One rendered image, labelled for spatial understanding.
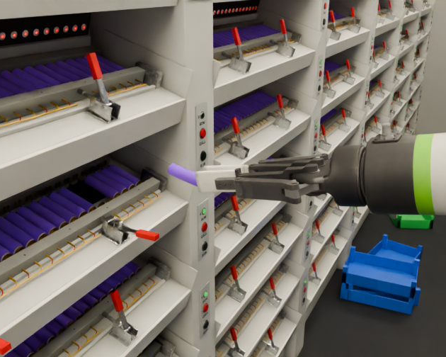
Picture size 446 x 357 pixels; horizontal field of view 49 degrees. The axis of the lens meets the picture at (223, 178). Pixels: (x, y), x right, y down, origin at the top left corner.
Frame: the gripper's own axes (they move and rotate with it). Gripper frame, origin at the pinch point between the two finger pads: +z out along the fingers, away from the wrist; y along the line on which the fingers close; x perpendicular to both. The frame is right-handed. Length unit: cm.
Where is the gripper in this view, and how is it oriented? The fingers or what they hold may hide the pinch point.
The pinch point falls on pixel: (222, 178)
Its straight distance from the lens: 69.8
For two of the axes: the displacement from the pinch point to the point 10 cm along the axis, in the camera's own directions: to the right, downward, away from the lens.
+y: -4.7, 3.3, -8.2
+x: 1.8, 9.4, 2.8
